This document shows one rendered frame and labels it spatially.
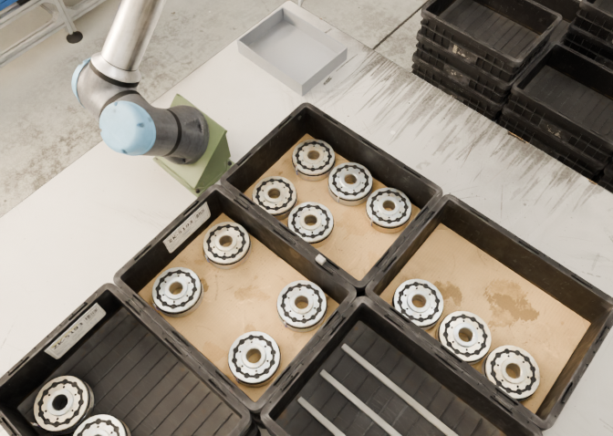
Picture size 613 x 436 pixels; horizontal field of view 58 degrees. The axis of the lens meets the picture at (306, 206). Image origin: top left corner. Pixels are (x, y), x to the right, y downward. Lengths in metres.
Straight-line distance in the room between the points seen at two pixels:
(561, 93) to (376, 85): 0.82
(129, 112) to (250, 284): 0.46
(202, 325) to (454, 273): 0.55
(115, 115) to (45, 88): 1.63
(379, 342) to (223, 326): 0.32
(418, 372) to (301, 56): 1.03
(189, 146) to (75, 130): 1.36
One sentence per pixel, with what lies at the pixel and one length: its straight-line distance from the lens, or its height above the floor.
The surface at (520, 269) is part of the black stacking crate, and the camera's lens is 1.28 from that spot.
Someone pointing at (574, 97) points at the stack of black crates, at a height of 0.38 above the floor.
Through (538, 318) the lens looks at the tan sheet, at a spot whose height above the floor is 0.83.
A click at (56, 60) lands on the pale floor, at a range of 3.04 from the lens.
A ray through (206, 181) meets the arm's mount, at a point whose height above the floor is 0.73.
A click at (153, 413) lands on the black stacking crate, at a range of 1.18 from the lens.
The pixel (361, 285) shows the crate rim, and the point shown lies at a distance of 1.10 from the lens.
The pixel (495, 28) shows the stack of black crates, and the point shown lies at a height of 0.49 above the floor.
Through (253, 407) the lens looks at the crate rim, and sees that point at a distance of 1.04.
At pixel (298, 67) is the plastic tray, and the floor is 0.70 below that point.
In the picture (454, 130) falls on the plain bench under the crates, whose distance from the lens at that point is 1.63.
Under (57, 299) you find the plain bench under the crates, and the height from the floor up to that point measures 0.70.
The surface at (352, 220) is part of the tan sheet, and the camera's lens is 1.28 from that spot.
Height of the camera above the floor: 1.95
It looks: 60 degrees down
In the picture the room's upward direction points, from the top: 2 degrees counter-clockwise
